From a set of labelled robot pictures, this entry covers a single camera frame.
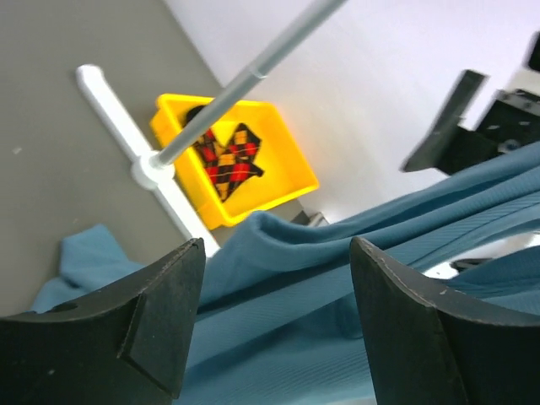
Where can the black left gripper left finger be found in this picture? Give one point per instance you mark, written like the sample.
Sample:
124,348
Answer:
126,343

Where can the teal blue sock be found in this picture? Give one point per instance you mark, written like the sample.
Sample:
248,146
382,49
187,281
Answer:
278,323

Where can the argyle sock red yellow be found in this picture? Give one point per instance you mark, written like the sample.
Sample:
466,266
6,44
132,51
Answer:
229,166

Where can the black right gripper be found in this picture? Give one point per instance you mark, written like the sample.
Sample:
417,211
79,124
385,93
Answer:
511,121

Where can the white metal drying rack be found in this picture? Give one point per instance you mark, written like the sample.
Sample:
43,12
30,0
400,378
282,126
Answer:
154,170

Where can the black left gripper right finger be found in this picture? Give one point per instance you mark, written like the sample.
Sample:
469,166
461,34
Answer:
429,344

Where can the yellow plastic bin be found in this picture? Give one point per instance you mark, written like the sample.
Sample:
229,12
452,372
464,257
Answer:
287,176

